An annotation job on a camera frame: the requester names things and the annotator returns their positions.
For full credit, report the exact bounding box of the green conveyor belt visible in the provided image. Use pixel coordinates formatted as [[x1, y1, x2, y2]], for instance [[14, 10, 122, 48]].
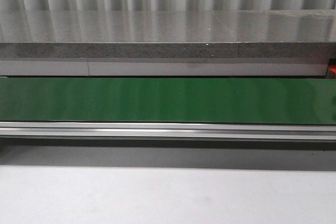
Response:
[[1, 77, 335, 125]]

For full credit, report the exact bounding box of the grey granite counter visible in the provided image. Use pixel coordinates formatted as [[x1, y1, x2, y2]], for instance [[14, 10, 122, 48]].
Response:
[[0, 10, 336, 78]]

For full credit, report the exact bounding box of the red plastic tray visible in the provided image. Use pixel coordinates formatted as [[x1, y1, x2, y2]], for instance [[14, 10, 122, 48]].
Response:
[[326, 59, 336, 79]]

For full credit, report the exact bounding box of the aluminium conveyor frame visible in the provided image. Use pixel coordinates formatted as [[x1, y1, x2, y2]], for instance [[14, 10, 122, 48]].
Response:
[[1, 122, 335, 142]]

